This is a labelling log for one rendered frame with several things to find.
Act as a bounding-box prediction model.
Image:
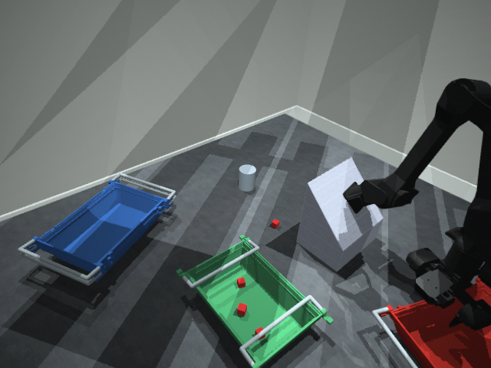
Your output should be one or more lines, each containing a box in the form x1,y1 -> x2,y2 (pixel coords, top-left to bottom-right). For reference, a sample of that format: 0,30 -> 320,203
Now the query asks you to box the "grey cylinder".
239,165 -> 256,192

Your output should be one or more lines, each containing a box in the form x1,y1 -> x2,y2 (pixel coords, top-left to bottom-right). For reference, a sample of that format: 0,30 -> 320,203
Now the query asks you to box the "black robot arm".
343,78 -> 491,308

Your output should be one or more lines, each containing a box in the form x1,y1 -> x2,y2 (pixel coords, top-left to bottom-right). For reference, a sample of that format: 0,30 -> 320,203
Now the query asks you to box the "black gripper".
406,248 -> 491,331

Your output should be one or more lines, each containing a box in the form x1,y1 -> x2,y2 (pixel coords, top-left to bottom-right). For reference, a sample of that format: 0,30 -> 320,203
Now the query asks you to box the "green plastic tray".
176,235 -> 333,368

